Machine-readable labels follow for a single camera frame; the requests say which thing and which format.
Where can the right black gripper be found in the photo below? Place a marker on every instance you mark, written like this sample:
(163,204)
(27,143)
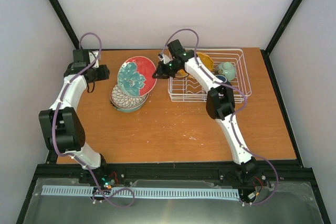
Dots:
(158,70)

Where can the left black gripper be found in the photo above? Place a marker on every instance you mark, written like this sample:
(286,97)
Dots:
(104,74)

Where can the red floral plate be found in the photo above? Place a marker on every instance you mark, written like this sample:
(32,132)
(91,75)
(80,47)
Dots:
(135,76)

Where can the wooden ribbed plate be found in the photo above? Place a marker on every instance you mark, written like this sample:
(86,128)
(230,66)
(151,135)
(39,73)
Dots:
(118,96)

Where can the striped large bowl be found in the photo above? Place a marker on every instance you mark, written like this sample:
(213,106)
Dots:
(128,106)

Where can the yellow polka dot plate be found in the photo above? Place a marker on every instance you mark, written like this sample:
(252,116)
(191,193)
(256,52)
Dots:
(206,60)

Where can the dark blue mug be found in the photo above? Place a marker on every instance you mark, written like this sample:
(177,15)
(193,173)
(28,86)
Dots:
(222,78)

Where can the green floral small bowl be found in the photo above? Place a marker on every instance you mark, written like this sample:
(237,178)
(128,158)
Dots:
(226,69)

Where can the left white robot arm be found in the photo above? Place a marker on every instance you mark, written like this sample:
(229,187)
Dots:
(62,130)

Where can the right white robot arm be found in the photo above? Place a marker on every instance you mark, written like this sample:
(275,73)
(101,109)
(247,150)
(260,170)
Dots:
(220,102)

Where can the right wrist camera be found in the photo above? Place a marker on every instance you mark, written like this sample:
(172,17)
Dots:
(164,58)

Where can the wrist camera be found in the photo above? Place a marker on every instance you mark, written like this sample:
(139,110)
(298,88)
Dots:
(94,57)
(164,58)

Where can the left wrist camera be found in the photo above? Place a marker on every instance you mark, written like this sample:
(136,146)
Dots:
(94,57)

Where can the white wire dish rack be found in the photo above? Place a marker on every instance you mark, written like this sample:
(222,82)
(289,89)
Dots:
(184,88)

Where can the left black frame post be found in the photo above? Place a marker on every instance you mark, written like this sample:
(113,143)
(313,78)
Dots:
(65,22)

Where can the black frame post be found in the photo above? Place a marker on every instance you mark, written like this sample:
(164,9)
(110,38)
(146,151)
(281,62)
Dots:
(65,22)
(291,10)

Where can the light blue cable duct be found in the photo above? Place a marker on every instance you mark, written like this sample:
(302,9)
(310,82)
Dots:
(143,193)

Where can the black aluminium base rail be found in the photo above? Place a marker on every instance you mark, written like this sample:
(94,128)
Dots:
(218,173)

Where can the right black frame post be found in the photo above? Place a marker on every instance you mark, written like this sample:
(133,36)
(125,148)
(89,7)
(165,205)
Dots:
(291,10)

